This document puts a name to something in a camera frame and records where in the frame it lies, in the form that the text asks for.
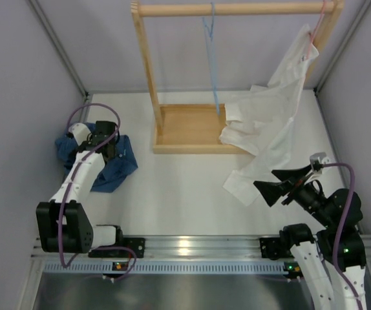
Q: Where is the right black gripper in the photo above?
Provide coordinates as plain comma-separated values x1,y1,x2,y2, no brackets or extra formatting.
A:
253,163,334,227

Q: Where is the blue checked shirt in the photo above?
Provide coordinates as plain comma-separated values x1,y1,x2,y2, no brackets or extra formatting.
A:
55,123,138,194

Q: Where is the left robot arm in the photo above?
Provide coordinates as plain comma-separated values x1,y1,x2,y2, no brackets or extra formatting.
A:
36,121,125,258

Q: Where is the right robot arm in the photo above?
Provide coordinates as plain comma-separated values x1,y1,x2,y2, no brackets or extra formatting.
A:
253,160,366,309

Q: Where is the white shirt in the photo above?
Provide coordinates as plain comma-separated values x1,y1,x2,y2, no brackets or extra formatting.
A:
219,25,319,206

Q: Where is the wooden clothes rack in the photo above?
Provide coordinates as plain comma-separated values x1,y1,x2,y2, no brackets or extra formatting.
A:
131,1,345,154

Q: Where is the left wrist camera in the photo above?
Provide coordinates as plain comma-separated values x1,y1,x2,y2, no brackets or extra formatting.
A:
66,123,91,145

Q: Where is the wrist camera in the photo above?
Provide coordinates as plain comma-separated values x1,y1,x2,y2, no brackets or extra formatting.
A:
305,152,331,181
66,123,91,145

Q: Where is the left aluminium frame post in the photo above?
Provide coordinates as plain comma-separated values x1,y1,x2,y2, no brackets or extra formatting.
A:
25,0,91,105

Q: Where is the aluminium frame post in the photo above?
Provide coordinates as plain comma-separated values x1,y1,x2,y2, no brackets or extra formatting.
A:
313,0,371,97
25,0,91,105

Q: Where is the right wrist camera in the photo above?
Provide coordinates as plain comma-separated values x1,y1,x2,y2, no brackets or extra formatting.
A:
305,152,331,181

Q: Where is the grey slotted cable duct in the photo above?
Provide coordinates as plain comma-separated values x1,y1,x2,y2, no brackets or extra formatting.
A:
44,260,290,275

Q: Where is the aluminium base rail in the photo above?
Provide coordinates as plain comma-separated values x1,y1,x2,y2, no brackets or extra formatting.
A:
30,234,371,260

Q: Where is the blue wire hanger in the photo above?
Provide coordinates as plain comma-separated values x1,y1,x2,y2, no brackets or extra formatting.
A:
202,2,220,116

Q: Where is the pink wire hanger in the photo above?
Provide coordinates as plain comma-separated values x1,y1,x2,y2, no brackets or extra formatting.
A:
293,0,328,116

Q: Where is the right aluminium frame post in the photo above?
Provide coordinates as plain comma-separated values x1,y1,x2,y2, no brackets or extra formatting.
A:
313,0,371,97

